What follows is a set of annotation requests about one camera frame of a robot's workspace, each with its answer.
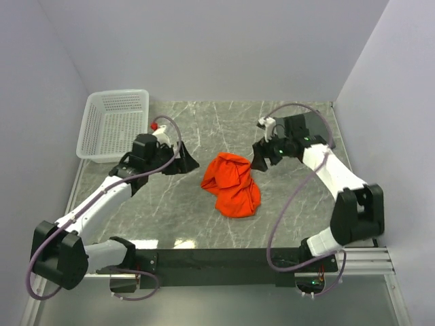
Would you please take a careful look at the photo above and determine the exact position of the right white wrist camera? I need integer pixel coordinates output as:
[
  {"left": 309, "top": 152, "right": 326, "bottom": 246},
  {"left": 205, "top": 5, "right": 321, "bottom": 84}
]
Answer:
[{"left": 256, "top": 117, "right": 277, "bottom": 143}]

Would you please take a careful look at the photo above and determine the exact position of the folded dark grey t shirt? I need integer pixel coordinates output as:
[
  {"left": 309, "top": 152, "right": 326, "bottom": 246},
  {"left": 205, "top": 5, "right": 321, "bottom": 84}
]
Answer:
[{"left": 274, "top": 111, "right": 329, "bottom": 142}]

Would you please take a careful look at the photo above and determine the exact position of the white perforated plastic basket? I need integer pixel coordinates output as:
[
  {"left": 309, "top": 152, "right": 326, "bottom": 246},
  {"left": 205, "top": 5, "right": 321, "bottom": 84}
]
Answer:
[{"left": 76, "top": 89, "right": 150, "bottom": 163}]

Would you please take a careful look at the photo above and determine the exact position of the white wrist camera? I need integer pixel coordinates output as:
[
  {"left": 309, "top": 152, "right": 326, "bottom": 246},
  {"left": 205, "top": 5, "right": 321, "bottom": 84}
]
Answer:
[
  {"left": 150, "top": 122, "right": 171, "bottom": 146},
  {"left": 256, "top": 117, "right": 277, "bottom": 143}
]

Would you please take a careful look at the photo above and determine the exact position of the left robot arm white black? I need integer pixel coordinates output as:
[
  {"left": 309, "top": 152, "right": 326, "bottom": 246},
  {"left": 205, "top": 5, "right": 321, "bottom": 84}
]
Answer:
[{"left": 28, "top": 133, "right": 199, "bottom": 290}]

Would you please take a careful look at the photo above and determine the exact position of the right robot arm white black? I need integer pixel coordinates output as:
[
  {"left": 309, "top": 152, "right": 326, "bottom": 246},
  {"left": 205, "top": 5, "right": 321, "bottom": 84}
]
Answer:
[{"left": 251, "top": 135, "right": 385, "bottom": 271}]

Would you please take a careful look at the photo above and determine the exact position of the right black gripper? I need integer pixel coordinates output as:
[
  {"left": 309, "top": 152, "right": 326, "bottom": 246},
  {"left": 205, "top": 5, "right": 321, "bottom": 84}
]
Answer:
[{"left": 250, "top": 129, "right": 293, "bottom": 172}]

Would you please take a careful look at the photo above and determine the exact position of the black base crossbar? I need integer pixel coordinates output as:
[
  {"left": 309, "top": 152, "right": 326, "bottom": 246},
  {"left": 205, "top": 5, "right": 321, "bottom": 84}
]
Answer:
[{"left": 94, "top": 247, "right": 339, "bottom": 290}]

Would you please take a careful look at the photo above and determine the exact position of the aluminium rail frame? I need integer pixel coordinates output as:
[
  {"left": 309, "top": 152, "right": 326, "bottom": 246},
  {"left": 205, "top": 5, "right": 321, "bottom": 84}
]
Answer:
[{"left": 21, "top": 137, "right": 394, "bottom": 325}]

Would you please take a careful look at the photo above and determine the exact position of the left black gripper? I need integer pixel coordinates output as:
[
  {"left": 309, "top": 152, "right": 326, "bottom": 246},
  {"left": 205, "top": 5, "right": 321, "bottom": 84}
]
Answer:
[{"left": 145, "top": 141, "right": 198, "bottom": 175}]

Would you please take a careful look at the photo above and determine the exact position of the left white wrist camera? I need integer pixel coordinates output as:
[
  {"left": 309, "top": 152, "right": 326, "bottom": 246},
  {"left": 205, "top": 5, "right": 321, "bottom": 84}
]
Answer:
[{"left": 150, "top": 122, "right": 171, "bottom": 146}]

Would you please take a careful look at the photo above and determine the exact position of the orange t shirt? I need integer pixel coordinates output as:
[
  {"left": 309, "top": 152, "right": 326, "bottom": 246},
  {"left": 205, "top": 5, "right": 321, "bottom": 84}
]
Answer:
[{"left": 201, "top": 152, "right": 261, "bottom": 219}]

